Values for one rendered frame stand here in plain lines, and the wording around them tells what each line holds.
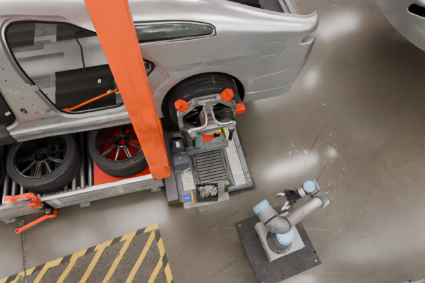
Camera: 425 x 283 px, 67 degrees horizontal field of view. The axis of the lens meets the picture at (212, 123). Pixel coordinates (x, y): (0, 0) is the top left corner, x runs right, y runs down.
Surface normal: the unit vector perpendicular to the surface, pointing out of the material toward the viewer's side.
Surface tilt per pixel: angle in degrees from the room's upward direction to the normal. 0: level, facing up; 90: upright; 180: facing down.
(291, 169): 0
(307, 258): 0
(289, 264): 0
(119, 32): 90
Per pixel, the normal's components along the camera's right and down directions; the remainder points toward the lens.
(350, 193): 0.02, -0.51
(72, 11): 0.22, 0.09
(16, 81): 0.21, 0.81
